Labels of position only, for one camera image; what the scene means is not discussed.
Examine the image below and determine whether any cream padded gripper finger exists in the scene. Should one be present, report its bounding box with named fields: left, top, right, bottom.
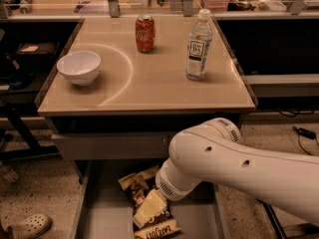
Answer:
left=133, top=189, right=167, bottom=228

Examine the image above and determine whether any brown Late July chip bag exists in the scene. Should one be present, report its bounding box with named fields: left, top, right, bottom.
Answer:
left=119, top=165, right=181, bottom=239

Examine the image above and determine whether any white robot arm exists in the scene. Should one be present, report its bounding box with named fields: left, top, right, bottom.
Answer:
left=156, top=118, right=319, bottom=226

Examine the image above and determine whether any open grey middle drawer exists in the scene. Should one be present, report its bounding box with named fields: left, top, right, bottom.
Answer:
left=70, top=158, right=230, bottom=239

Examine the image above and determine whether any closed grey top drawer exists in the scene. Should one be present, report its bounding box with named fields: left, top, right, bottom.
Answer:
left=52, top=131, right=174, bottom=160

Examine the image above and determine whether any grey drawer cabinet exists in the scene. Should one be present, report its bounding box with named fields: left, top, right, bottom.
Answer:
left=34, top=14, right=259, bottom=185

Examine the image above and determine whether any white clog shoe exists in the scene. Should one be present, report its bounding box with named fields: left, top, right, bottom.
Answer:
left=7, top=213, right=52, bottom=239

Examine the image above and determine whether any black metal stand base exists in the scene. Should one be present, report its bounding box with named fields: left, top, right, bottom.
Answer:
left=262, top=202, right=319, bottom=239

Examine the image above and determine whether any white ceramic bowl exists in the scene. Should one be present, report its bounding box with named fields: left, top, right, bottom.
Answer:
left=57, top=51, right=101, bottom=86

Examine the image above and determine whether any clear plastic water bottle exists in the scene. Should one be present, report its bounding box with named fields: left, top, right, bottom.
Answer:
left=185, top=9, right=213, bottom=81

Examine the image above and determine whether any red Coca-Cola can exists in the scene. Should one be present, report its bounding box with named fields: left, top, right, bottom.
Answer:
left=136, top=15, right=156, bottom=53

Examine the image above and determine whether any black power adapter with cable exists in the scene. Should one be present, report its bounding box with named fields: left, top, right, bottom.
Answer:
left=293, top=126, right=319, bottom=155

